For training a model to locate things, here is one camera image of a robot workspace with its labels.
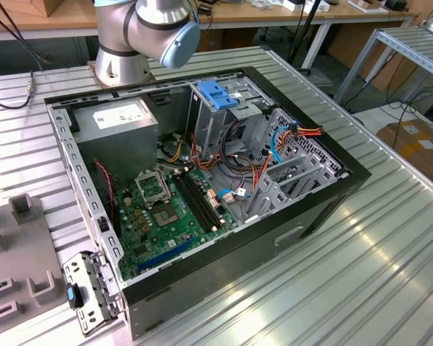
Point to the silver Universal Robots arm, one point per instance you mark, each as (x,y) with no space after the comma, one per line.
(122,36)

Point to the grey metal disk bay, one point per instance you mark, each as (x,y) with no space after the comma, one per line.
(274,197)

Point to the black RAM slot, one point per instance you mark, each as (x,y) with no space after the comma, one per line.
(195,202)
(204,198)
(200,200)
(190,203)

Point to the grey metal drive cage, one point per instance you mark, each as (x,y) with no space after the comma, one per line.
(209,122)

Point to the CPU socket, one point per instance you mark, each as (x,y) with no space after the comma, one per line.
(165,216)

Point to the green motherboard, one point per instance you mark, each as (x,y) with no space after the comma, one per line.
(171,238)

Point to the blue plastic drive latch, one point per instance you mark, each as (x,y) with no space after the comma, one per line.
(214,93)

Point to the black open PC case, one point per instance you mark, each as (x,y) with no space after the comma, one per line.
(238,259)

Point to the blue expansion slot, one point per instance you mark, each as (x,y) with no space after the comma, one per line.
(166,254)

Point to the grey power supply unit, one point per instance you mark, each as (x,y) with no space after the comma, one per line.
(119,144)

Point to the long wooden desk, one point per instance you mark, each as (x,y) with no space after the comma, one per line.
(245,16)

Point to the brown cardboard box with labels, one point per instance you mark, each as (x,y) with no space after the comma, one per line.
(418,151)

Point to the grey parts rack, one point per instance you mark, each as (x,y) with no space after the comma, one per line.
(21,245)

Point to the plain cardboard box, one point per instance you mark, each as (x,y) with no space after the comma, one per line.
(47,5)

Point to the hinged metal slot bracket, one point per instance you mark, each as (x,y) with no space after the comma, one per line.
(75,268)

